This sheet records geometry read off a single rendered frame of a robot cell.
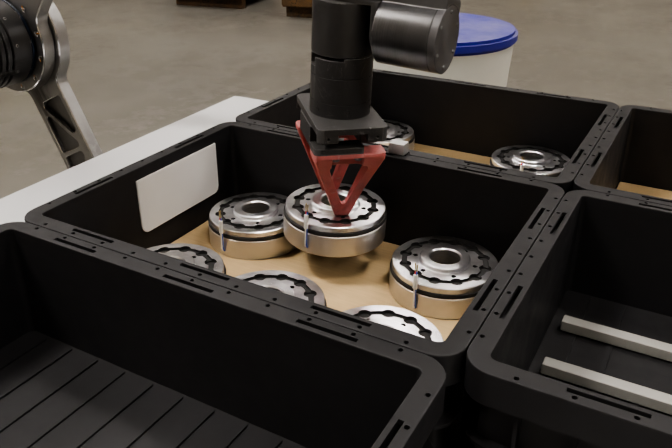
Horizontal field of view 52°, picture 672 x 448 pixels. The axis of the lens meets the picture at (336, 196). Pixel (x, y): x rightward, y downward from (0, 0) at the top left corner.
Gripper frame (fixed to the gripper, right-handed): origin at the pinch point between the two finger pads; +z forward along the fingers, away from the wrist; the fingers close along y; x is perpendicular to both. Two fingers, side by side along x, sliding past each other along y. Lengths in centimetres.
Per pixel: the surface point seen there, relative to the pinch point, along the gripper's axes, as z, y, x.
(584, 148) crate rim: -3.4, 0.1, -27.3
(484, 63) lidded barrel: 30, 142, -86
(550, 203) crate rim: -3.6, -11.4, -16.8
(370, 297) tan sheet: 7.1, -7.9, -1.8
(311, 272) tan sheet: 7.4, -2.1, 2.7
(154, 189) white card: 1.2, 6.8, 17.6
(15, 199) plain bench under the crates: 24, 53, 41
